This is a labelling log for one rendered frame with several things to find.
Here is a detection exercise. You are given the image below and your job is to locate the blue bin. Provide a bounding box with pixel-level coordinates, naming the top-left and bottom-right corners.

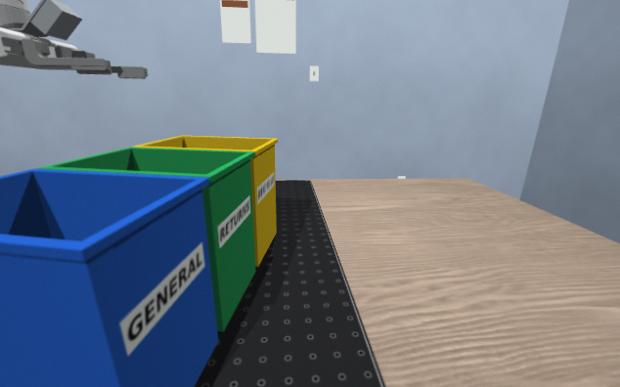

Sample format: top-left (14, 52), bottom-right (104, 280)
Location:
top-left (0, 169), bottom-right (218, 387)

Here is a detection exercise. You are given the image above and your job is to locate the green bin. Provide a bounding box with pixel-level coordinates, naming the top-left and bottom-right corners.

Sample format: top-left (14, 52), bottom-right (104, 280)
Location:
top-left (37, 148), bottom-right (256, 332)

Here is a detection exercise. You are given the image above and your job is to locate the yellow recycle bin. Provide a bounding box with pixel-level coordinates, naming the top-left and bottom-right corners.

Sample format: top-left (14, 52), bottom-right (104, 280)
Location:
top-left (132, 136), bottom-right (278, 267)

